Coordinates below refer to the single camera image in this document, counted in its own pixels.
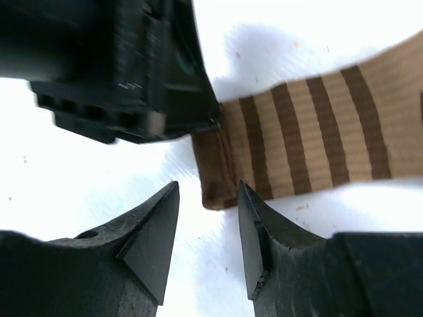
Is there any tan brown striped sock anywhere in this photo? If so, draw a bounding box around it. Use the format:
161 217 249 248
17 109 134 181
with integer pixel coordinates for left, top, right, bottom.
192 33 422 210

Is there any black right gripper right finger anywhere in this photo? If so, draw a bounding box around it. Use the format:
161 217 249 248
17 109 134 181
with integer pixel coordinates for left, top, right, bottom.
238 182 422 316

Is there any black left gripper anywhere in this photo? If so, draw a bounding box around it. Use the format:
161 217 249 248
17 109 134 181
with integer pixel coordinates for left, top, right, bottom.
1 1 222 144

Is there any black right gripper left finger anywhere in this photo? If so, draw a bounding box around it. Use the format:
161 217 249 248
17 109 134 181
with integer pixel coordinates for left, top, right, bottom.
1 182 180 316

